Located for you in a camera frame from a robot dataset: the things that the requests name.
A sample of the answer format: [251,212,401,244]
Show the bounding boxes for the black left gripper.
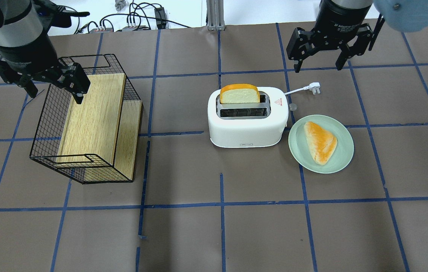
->
[0,29,91,104]

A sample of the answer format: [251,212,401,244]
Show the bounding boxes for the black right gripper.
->
[286,0,373,73]

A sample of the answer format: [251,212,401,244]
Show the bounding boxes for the white toaster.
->
[207,87,289,148]

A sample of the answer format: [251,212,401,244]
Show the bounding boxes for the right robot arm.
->
[286,0,428,73]

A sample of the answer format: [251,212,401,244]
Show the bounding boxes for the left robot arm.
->
[0,0,91,104]

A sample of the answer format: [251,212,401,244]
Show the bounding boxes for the bread slice in toaster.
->
[219,84,260,104]

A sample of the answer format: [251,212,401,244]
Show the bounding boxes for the wooden shelf board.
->
[55,73,142,183]

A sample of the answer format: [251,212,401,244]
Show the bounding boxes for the bread piece on plate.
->
[303,122,338,165]

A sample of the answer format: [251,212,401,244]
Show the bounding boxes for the light green plate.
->
[288,115,354,174]

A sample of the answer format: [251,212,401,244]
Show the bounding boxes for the white power cable with plug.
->
[284,82,321,96]

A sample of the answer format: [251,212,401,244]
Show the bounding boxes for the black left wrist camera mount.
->
[31,0,90,31]

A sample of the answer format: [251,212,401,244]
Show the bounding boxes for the black wire basket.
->
[29,54,142,184]

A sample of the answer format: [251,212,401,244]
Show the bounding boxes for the black cables and adapters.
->
[74,0,192,34]

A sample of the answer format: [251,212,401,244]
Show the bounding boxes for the aluminium frame post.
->
[206,0,226,31]

